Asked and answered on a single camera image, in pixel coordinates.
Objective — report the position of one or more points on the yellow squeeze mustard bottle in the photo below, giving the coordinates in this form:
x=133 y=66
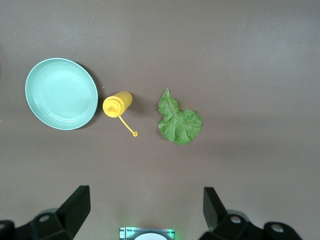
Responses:
x=117 y=103

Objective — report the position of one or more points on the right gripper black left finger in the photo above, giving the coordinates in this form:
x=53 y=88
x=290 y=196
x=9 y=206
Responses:
x=65 y=220

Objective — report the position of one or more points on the green lettuce leaf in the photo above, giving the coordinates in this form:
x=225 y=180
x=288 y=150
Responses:
x=177 y=121

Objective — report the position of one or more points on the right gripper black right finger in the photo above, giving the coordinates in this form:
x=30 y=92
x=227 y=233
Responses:
x=220 y=222

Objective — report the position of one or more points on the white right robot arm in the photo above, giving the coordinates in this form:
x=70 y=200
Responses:
x=151 y=237

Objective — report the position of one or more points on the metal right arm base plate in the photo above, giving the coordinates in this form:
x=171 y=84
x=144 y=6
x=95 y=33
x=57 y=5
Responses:
x=126 y=233

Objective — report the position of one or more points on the mint green round plate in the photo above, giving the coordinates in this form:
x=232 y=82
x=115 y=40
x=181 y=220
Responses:
x=61 y=93

